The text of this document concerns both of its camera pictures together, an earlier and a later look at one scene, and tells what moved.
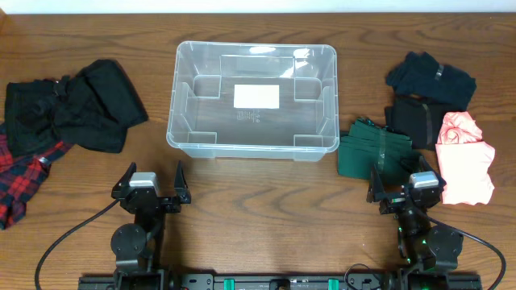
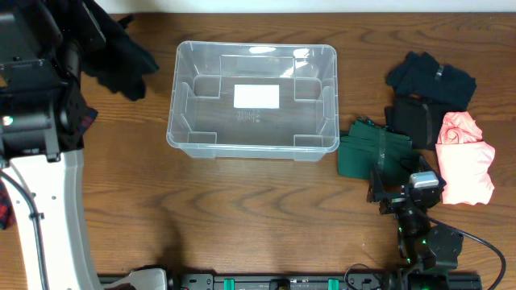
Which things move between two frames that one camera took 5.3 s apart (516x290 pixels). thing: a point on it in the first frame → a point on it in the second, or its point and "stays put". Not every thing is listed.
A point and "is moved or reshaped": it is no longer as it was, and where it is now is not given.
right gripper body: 394,201 stays put
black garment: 92,109 is moved or reshaped
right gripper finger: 376,186 stays put
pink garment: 465,160 stays put
